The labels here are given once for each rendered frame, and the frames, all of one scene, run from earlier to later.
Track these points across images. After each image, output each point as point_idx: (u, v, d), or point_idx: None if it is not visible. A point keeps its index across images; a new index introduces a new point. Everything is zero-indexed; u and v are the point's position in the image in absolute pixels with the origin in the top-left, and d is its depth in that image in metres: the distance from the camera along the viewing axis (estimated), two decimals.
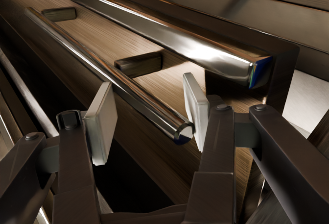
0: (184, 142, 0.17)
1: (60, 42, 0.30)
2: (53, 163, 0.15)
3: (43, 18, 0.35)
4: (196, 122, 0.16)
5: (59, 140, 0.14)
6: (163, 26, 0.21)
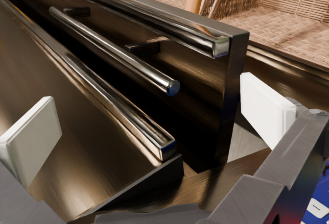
0: (173, 93, 0.27)
1: (82, 33, 0.39)
2: None
3: (66, 15, 0.44)
4: (279, 129, 0.15)
5: None
6: (160, 19, 0.31)
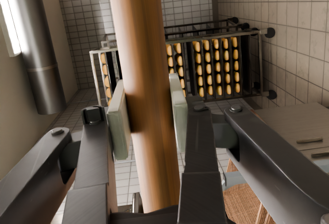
0: None
1: None
2: (78, 158, 0.15)
3: None
4: (175, 123, 0.17)
5: (82, 135, 0.14)
6: None
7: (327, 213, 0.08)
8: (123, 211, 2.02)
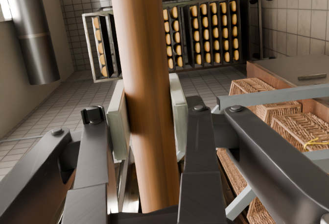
0: None
1: None
2: (78, 158, 0.15)
3: None
4: (175, 123, 0.17)
5: (82, 135, 0.14)
6: None
7: (327, 213, 0.08)
8: None
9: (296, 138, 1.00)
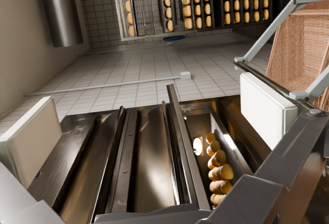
0: None
1: None
2: None
3: None
4: (279, 129, 0.15)
5: None
6: None
7: None
8: (154, 107, 1.85)
9: None
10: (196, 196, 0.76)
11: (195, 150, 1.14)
